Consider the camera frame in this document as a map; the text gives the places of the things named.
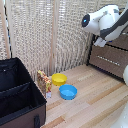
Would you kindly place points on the yellow bowl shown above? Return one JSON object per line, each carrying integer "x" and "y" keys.
{"x": 59, "y": 79}

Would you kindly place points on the black fabric storage box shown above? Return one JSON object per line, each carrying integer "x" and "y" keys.
{"x": 16, "y": 100}

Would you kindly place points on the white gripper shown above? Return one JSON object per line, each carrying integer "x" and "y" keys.
{"x": 100, "y": 42}

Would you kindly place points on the colourful snack box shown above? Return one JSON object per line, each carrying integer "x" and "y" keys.
{"x": 44, "y": 83}

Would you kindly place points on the blue bowl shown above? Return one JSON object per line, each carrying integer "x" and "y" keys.
{"x": 68, "y": 92}

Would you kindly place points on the dark brown drawer cabinet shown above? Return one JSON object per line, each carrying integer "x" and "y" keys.
{"x": 90, "y": 53}

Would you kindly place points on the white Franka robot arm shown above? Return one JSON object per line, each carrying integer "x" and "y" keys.
{"x": 106, "y": 20}

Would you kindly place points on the beige woven folding screen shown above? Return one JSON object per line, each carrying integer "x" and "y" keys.
{"x": 30, "y": 33}

